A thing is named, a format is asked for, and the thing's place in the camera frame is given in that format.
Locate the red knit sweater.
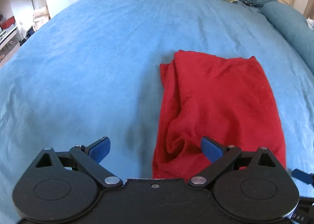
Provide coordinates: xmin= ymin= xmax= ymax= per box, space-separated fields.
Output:
xmin=152 ymin=50 xmax=286 ymax=179

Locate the blue bed sheet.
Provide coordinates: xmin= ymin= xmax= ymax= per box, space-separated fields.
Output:
xmin=1 ymin=0 xmax=313 ymax=223

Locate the teal rolled duvet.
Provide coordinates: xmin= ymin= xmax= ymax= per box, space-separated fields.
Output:
xmin=261 ymin=2 xmax=313 ymax=72

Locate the light blue white blanket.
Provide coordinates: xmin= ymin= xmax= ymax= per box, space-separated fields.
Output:
xmin=307 ymin=18 xmax=314 ymax=31

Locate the white shelf desk unit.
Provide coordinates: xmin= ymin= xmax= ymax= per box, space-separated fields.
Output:
xmin=1 ymin=0 xmax=51 ymax=66

